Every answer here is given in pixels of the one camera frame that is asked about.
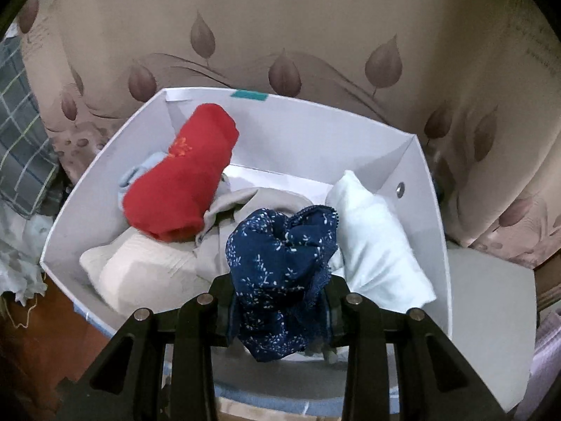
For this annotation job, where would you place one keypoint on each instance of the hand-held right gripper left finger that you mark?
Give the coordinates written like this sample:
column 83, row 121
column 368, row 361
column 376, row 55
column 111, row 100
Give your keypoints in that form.
column 221, row 311

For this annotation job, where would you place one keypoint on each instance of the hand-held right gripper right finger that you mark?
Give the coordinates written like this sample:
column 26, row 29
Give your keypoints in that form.
column 335, row 315

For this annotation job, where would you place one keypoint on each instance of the navy floral underwear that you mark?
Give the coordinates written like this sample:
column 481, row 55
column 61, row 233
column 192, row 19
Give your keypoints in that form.
column 271, row 263

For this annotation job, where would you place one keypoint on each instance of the white underwear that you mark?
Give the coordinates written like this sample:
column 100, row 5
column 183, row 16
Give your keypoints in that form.
column 377, row 245

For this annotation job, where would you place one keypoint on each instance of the cream knitted underwear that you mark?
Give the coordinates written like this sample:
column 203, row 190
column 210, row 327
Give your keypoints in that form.
column 140, row 267

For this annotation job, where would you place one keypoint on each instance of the beige underwear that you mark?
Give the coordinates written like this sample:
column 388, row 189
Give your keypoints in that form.
column 254, row 199

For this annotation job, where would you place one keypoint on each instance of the red underwear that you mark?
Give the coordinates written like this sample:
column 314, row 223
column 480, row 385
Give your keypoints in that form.
column 184, row 175

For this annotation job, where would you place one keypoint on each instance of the light blue underwear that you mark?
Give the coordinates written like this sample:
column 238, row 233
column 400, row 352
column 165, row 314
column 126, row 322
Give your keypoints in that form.
column 136, row 175

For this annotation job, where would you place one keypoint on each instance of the white shoe box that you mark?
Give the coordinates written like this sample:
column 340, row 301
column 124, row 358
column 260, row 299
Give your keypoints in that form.
column 285, row 131

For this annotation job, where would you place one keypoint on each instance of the blue checked cloth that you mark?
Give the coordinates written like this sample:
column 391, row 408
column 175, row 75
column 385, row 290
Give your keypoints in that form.
column 280, row 403

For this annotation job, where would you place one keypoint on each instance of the lilac cloth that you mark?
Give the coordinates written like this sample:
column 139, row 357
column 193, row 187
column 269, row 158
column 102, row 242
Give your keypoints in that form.
column 545, row 359

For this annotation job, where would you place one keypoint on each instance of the grey plaid blanket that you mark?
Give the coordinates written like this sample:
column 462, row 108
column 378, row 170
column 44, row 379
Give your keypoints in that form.
column 22, row 149

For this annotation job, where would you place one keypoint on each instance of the leaf printed curtain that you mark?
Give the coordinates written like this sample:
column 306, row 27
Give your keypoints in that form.
column 307, row 17

